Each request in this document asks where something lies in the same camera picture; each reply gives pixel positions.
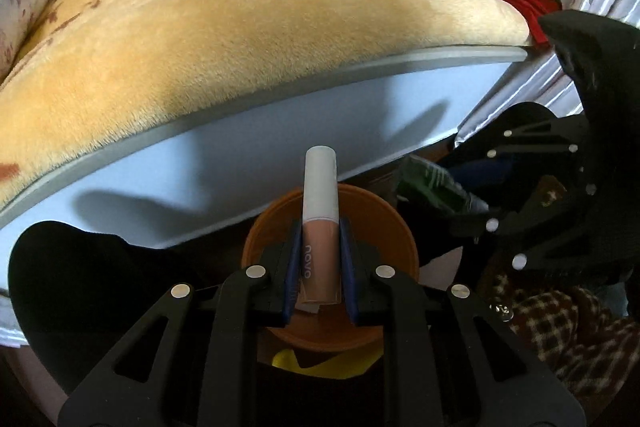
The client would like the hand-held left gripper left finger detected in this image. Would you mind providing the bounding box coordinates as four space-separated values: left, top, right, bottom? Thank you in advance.
57 219 304 427

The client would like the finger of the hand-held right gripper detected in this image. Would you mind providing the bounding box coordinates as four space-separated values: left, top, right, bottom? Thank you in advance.
450 184 601 273
452 102 586 168

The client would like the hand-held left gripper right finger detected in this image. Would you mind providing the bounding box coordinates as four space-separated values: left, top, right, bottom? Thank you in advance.
340 217 587 427

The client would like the orange plastic bin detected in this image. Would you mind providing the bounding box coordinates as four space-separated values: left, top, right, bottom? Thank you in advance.
242 184 420 353

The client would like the pink lip gloss tube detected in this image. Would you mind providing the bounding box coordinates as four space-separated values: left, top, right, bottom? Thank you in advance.
298 146 341 308

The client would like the green striped packet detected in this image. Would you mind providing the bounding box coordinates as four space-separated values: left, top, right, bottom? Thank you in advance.
395 156 488 215

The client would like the yellow plastic bag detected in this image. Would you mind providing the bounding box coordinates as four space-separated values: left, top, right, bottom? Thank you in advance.
272 347 383 380

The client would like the brown checked fabric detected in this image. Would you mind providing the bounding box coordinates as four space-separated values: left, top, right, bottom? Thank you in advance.
480 272 640 403

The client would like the white bed base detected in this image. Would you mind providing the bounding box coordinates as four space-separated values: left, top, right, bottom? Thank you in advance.
0 44 528 253

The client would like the yellow floral plush blanket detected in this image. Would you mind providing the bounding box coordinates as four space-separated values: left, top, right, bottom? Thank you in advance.
0 0 533 212

